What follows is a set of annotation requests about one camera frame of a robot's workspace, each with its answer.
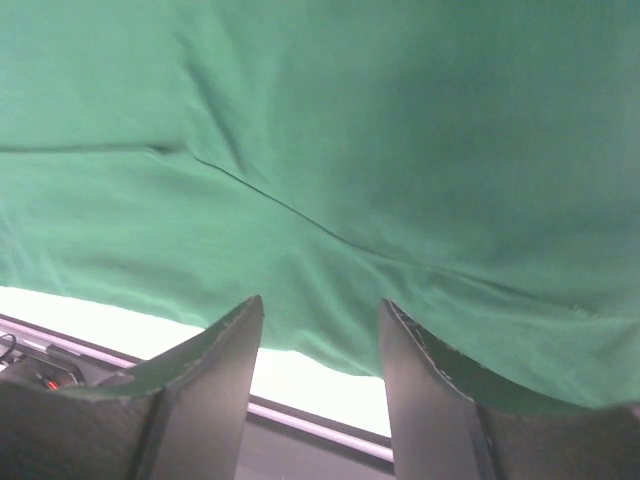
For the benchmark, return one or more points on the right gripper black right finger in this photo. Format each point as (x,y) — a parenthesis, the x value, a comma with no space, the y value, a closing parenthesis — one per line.
(452,418)

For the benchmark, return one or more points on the green t shirt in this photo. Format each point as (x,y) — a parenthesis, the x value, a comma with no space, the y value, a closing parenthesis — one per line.
(475,161)

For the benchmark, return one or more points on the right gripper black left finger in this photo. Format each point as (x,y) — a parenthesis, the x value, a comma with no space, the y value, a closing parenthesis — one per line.
(73,410)

